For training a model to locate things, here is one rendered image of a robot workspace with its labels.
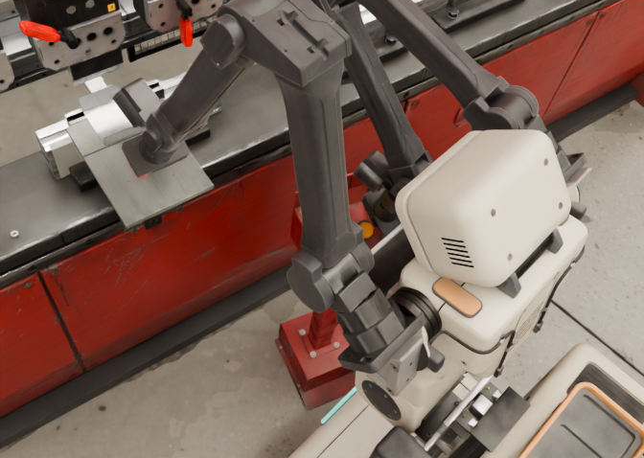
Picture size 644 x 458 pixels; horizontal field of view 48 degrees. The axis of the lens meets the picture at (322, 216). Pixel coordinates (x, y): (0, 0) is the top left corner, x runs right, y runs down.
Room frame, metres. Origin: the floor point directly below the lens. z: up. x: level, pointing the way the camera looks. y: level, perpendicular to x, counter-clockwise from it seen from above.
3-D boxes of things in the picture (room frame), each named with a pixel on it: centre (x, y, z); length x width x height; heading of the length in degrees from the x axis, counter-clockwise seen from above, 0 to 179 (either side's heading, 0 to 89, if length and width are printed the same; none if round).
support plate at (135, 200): (0.81, 0.37, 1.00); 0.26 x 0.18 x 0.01; 43
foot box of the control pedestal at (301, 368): (0.87, -0.08, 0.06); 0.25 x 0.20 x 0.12; 34
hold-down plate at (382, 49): (1.28, -0.01, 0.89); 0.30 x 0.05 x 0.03; 133
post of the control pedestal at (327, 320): (0.89, -0.06, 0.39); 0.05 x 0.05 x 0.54; 34
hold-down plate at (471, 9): (1.56, -0.31, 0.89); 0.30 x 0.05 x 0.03; 133
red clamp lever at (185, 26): (0.97, 0.31, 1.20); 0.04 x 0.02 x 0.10; 43
